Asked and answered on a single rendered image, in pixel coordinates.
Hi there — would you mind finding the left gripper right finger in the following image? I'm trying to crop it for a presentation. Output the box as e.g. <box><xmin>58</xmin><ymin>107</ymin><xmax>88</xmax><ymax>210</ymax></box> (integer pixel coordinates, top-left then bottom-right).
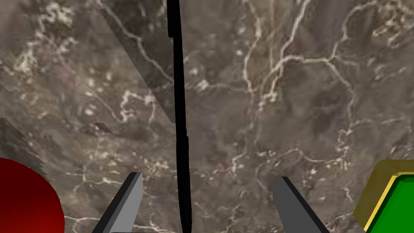
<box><xmin>272</xmin><ymin>176</ymin><xmax>331</xmax><ymax>233</ymax></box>

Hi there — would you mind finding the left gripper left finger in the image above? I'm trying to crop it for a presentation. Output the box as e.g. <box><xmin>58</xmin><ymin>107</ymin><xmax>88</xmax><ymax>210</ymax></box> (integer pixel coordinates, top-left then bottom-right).
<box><xmin>92</xmin><ymin>172</ymin><xmax>144</xmax><ymax>233</ymax></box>

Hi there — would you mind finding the dark red round object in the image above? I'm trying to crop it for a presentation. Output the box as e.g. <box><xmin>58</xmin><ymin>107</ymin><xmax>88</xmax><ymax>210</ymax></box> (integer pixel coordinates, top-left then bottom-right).
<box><xmin>0</xmin><ymin>157</ymin><xmax>65</xmax><ymax>233</ymax></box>

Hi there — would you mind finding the green object with yellow rim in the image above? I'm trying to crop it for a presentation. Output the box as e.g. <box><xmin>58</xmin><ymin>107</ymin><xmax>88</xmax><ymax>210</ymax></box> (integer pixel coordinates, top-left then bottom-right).
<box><xmin>352</xmin><ymin>159</ymin><xmax>414</xmax><ymax>233</ymax></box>

